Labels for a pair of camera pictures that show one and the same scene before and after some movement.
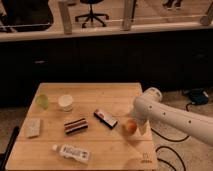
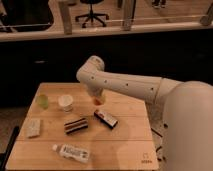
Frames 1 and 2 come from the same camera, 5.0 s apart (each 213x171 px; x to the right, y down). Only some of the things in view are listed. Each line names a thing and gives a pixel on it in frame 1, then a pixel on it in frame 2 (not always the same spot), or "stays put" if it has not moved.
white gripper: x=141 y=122 to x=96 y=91
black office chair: x=91 y=15 stays put
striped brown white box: x=75 y=126 stays put
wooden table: x=82 y=126 stays put
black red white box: x=105 y=118 stays put
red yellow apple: x=132 y=126 to x=97 y=102
